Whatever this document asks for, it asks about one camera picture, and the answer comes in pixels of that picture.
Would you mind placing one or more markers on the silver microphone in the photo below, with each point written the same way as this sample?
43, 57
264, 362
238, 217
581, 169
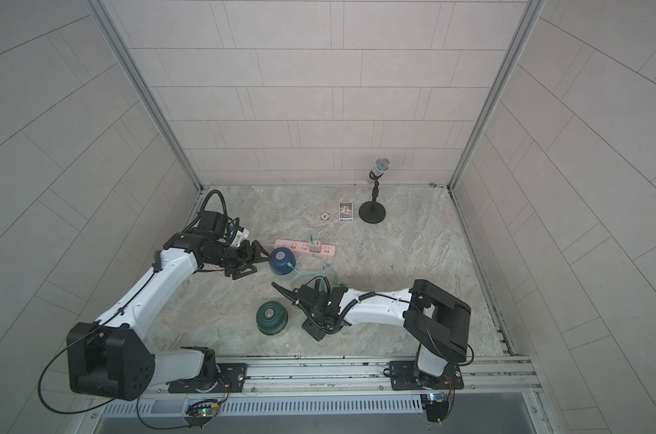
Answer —
381, 167

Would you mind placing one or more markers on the green cordless meat grinder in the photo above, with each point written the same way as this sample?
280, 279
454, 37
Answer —
271, 318

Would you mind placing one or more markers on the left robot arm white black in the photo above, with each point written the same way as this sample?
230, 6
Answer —
108, 357

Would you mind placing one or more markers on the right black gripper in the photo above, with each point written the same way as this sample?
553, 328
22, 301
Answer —
312, 330

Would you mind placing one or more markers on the black microphone stand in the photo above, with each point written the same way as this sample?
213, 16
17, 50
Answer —
373, 212

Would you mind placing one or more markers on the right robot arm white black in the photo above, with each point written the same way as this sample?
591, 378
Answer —
436, 318

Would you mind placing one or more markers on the pink USB charger adapter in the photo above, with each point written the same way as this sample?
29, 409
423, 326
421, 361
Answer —
315, 246

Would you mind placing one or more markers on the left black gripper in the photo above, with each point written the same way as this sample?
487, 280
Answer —
248, 258

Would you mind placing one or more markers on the pink power strip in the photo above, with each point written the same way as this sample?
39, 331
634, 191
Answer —
300, 248

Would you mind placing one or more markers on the blue cordless meat grinder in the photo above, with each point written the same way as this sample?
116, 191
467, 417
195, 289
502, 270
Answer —
282, 261

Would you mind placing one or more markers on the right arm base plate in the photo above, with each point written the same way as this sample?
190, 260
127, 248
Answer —
405, 376

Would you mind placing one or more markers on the left controller board green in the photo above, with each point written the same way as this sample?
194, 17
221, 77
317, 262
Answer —
200, 413

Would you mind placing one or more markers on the aluminium rail frame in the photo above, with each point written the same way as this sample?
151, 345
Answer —
266, 376

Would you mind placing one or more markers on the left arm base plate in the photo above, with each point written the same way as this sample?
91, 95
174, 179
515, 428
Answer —
229, 378

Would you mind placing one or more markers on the right controller board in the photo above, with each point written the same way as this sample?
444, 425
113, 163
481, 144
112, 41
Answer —
436, 407

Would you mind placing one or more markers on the small playing card box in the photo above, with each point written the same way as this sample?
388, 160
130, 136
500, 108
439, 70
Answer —
346, 212

